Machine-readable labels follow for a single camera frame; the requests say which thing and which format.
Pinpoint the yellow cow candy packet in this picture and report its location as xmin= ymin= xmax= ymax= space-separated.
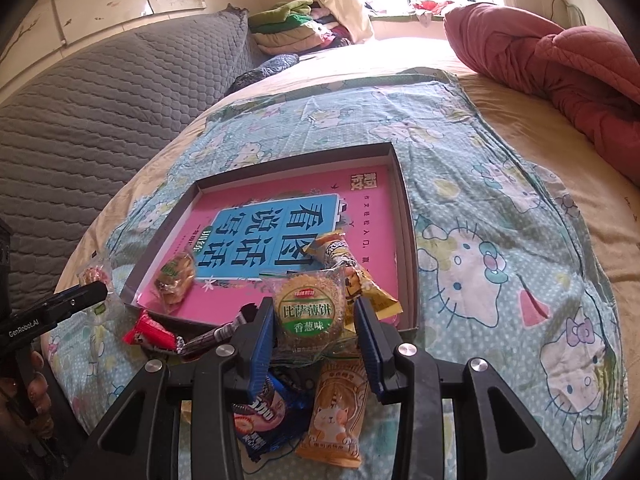
xmin=304 ymin=230 xmax=402 ymax=332

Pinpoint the Hello Kitty teal blanket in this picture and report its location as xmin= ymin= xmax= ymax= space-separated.
xmin=41 ymin=66 xmax=629 ymax=480

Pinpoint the dark blue patterned cloth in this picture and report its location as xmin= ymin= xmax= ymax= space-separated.
xmin=226 ymin=53 xmax=299 ymax=96

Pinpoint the dark shallow cardboard box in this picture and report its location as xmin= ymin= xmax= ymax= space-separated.
xmin=120 ymin=142 xmax=418 ymax=333

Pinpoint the orange cat snack packet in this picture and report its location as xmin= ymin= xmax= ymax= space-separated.
xmin=296 ymin=358 xmax=370 ymax=468

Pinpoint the brown pastry clear packet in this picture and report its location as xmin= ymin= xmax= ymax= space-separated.
xmin=153 ymin=252 xmax=196 ymax=314

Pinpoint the red quilted comforter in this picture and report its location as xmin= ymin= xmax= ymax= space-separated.
xmin=444 ymin=3 xmax=639 ymax=184

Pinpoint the grey quilted headboard cover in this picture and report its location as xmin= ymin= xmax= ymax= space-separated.
xmin=1 ymin=6 xmax=264 ymax=310

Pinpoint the person's left hand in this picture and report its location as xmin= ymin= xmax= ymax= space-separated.
xmin=1 ymin=351 xmax=54 ymax=445

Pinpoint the red snack packet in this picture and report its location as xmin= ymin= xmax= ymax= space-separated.
xmin=122 ymin=310 xmax=184 ymax=354

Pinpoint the black Snickers bar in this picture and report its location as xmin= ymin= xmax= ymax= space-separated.
xmin=178 ymin=304 xmax=258 ymax=359

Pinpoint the pink book with blue title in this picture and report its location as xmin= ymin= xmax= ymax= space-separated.
xmin=122 ymin=157 xmax=399 ymax=325

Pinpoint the round pizza biscuit packet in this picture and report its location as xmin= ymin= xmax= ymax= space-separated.
xmin=269 ymin=269 xmax=347 ymax=361

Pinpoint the folded clothes pile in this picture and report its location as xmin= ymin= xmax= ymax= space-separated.
xmin=247 ymin=0 xmax=354 ymax=56

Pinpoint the blue Oreo packet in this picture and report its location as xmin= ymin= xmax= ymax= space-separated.
xmin=232 ymin=373 xmax=314 ymax=463

